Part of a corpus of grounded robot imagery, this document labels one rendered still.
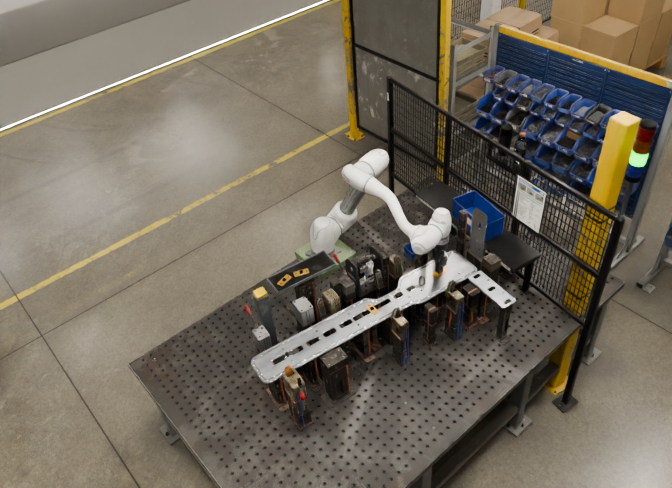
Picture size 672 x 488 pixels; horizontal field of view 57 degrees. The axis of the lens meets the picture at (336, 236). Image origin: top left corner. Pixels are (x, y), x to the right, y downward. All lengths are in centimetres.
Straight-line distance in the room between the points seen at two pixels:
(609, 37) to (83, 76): 655
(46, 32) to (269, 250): 466
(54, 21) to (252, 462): 279
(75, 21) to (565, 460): 379
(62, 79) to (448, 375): 299
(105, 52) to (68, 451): 394
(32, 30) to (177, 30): 16
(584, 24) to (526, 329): 422
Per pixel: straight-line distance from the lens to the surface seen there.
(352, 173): 347
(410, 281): 353
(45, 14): 71
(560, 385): 442
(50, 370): 503
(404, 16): 538
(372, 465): 321
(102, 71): 75
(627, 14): 738
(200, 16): 79
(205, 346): 377
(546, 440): 419
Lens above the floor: 353
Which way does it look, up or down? 41 degrees down
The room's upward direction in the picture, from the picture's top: 6 degrees counter-clockwise
